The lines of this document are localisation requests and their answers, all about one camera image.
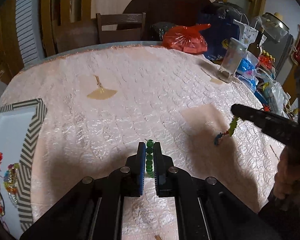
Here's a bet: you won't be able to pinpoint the white louvered panel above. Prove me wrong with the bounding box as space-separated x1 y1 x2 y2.
15 0 44 67

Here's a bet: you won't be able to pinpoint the clear glass jar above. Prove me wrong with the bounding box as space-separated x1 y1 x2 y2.
217 37 247 83

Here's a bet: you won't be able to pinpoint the dark blue bag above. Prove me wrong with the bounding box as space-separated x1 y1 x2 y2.
197 1 249 62

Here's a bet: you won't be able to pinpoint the clear crystal bead bracelet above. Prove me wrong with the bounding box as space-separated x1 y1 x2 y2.
8 189 19 207

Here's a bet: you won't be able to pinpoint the right hand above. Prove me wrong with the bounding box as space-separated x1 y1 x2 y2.
273 146 300 199

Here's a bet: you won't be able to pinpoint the green bead bracelet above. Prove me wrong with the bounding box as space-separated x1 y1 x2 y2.
144 138 156 178

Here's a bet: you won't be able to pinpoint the blue plastic bag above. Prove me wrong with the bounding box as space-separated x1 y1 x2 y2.
236 51 259 93

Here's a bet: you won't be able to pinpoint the dark wooden chair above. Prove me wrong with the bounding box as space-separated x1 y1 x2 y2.
96 12 146 44

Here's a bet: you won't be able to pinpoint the red plastic bag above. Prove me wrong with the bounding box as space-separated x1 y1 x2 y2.
162 24 211 54

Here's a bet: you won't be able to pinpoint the colourful plastic chain bracelets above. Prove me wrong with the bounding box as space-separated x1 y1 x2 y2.
213 115 241 147

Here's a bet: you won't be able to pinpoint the dark glass bottle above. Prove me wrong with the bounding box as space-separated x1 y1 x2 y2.
248 27 264 58

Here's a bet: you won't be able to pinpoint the striped white jewelry tray box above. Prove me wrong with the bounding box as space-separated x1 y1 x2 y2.
0 99 47 239

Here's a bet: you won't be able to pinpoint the gold fan pendant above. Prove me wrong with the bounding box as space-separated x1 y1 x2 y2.
87 76 117 100

